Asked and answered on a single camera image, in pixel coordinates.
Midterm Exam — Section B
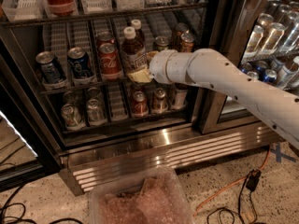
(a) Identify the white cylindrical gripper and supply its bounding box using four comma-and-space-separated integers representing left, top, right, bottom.
127, 49, 192, 84

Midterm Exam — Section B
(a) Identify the brown tea bottle white cap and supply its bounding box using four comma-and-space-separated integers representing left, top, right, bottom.
121, 26, 148, 74

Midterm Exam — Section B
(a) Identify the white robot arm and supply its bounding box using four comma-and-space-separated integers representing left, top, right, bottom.
128, 49, 299, 147

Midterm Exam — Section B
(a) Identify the bottom shelf brown bottle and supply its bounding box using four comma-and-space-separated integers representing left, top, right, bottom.
170, 83, 188, 109

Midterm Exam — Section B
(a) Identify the glass fridge door right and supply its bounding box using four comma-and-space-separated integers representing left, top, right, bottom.
199, 0, 299, 134

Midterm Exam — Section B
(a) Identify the stainless fridge base grille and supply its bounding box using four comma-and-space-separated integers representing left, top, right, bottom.
59, 121, 281, 196

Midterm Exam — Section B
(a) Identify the open fridge door left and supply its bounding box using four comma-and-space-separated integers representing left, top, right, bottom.
0, 57, 60, 191

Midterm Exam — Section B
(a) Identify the green soda can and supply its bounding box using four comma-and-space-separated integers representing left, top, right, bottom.
153, 35, 169, 51

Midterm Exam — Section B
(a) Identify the front red cola can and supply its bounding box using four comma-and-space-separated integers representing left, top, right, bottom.
99, 43, 123, 81

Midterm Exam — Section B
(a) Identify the red cola can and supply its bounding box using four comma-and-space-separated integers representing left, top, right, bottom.
99, 43, 123, 81
96, 31, 115, 48

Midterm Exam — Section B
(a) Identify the bottom front red can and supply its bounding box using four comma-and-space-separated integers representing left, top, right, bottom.
132, 91, 149, 117

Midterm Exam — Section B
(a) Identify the bottom brown can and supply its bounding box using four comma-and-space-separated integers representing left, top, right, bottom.
151, 88, 168, 113

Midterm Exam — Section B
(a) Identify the front orange patterned can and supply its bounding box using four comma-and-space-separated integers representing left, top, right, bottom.
179, 33, 195, 52

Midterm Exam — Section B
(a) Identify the orange patterned can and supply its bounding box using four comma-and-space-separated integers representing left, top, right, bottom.
171, 22, 189, 50
179, 33, 195, 52

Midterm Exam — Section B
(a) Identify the rear orange patterned can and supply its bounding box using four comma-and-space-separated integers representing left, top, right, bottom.
171, 22, 189, 50

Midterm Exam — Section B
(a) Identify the rear red cola can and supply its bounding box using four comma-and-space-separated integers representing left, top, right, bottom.
96, 31, 115, 48

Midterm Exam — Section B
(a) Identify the rear right silver can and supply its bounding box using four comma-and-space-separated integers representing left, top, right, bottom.
87, 87, 102, 102

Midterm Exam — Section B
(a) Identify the silver can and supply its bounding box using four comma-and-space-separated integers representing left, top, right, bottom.
87, 87, 102, 102
61, 104, 85, 131
86, 99, 107, 126
63, 91, 80, 107

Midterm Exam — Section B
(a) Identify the blue pepsi can right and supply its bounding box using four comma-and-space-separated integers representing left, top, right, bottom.
67, 47, 94, 79

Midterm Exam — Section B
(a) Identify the blue pepsi can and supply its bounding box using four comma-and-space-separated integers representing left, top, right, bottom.
36, 51, 66, 90
67, 47, 94, 79

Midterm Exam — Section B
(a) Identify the front right silver can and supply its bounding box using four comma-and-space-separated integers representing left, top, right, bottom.
86, 99, 107, 126

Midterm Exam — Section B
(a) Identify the rear left silver can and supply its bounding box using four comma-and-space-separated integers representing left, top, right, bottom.
63, 91, 80, 107

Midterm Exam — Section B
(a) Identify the front left silver can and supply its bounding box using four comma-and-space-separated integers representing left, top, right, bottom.
61, 104, 85, 131

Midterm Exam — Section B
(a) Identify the blue pepsi can left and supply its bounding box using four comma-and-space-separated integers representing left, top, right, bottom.
36, 51, 66, 90

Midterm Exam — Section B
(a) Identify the clear plastic bin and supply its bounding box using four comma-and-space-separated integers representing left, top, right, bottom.
89, 166, 195, 224

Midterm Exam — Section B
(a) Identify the black power adapter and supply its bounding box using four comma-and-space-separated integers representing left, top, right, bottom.
246, 169, 261, 191

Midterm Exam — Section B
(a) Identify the blue tape cross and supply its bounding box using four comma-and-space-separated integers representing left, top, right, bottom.
271, 143, 296, 163

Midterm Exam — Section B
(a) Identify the orange extension cable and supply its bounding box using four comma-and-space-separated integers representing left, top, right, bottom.
193, 145, 271, 217

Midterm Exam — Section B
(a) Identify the black cable right floor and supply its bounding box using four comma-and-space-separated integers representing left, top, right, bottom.
206, 189, 269, 224

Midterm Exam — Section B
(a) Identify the black cables left floor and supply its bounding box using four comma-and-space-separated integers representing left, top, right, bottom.
0, 184, 84, 224

